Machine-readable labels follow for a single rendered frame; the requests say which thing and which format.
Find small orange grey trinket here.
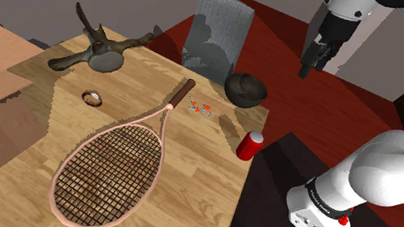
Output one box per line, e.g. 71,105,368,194
185,94,217,119

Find dark red bracelet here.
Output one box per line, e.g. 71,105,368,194
80,88,106,108

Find pink tennis racket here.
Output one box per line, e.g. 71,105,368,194
42,60,198,227

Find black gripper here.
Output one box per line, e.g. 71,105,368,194
296,8,362,87

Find dark vertebra bone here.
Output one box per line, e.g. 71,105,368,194
46,0,159,85

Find light wooden table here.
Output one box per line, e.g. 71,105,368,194
0,11,279,227

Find red drink can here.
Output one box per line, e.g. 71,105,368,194
234,128,266,164

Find dark brown bowl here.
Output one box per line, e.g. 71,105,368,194
221,69,272,113

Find dark robot stand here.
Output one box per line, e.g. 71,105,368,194
224,124,404,227

